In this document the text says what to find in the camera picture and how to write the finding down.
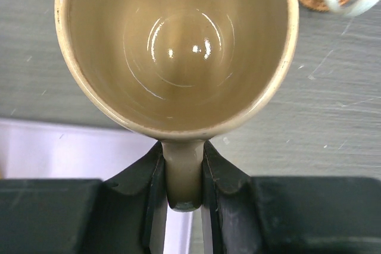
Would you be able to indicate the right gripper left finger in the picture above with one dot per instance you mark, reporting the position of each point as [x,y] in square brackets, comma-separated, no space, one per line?
[124,214]

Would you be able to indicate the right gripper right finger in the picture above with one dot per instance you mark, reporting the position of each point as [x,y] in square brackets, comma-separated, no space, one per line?
[286,214]

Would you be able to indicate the lavender plastic tray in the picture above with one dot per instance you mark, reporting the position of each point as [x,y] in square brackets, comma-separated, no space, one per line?
[49,151]

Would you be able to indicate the beige ceramic mug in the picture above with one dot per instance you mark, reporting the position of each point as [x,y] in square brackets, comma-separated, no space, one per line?
[179,71]

